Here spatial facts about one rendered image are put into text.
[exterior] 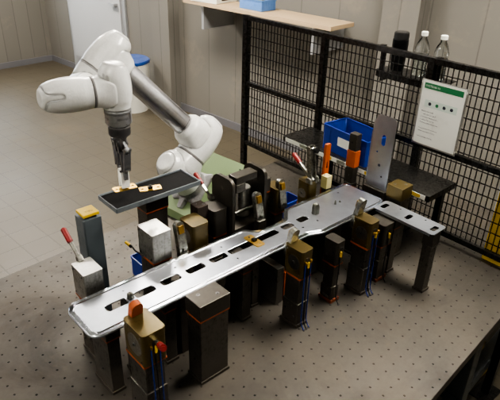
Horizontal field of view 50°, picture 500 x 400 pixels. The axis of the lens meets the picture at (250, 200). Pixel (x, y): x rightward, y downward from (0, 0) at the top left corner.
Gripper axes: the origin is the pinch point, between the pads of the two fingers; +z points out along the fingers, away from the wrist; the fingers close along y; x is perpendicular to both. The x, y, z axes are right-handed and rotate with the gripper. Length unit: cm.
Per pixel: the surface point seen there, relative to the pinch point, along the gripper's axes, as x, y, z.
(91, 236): -15.1, 4.0, 17.3
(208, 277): 12.7, 37.7, 24.6
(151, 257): 0.3, 19.1, 23.1
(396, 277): 102, 46, 55
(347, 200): 91, 21, 25
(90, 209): -13.5, 0.7, 8.8
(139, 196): 5.2, 0.2, 8.8
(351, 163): 111, 2, 19
